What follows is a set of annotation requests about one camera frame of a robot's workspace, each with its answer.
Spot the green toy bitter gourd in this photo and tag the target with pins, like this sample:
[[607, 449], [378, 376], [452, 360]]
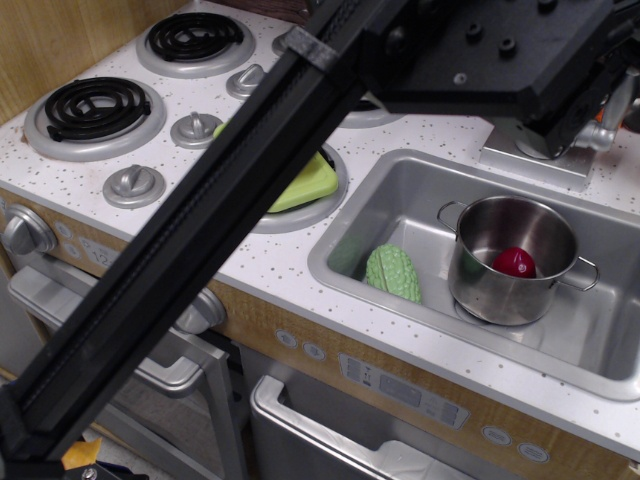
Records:
[[390, 269]]

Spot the right silver oven knob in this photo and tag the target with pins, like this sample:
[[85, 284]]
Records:
[[205, 312]]

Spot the front left black burner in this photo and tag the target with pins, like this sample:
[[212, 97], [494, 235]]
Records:
[[95, 119]]

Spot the silver faucet with lever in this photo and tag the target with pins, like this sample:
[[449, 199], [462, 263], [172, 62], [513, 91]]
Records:
[[571, 169]]

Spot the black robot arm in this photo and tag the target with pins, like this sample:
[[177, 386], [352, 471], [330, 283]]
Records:
[[461, 57]]

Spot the silver stovetop knob front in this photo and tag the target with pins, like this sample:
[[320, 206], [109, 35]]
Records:
[[133, 187]]

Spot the silver oven knob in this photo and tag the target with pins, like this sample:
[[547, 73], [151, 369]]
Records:
[[26, 232], [205, 312]]

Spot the silver dishwasher door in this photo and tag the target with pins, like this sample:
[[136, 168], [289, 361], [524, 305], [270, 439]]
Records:
[[295, 446]]

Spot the orange yellow tape piece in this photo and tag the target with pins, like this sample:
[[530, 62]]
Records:
[[81, 454]]

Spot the red toy fruit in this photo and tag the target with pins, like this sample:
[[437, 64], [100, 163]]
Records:
[[515, 262]]

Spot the front right black burner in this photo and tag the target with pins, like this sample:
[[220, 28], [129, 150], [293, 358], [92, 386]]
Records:
[[310, 213]]

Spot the rear right black burner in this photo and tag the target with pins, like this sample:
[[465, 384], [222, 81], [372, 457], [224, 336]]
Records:
[[366, 114]]

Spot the silver stovetop knob rear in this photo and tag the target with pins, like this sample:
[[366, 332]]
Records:
[[242, 84]]

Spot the rear left black burner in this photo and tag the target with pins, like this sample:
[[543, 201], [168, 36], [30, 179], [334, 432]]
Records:
[[195, 45]]

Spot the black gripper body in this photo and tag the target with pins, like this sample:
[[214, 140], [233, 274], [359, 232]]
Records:
[[607, 85]]

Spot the steel pot in sink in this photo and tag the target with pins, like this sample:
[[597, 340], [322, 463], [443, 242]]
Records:
[[486, 227]]

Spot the silver stovetop knob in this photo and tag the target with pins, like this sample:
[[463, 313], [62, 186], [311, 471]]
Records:
[[194, 131], [242, 84], [133, 187]]

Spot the left silver oven knob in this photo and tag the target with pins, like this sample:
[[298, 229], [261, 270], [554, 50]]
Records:
[[26, 232]]

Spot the silver stovetop knob middle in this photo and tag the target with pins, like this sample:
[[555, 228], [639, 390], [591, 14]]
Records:
[[194, 131]]

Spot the black burner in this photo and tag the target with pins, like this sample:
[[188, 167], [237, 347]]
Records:
[[310, 213], [195, 45], [95, 119], [366, 114]]

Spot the silver oven door handle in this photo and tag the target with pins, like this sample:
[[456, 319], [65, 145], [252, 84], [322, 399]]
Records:
[[175, 367]]

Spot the silver sink basin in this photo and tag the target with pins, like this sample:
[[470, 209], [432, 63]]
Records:
[[589, 337]]

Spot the light green square plate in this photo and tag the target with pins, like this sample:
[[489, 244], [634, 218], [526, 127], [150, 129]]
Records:
[[317, 180]]

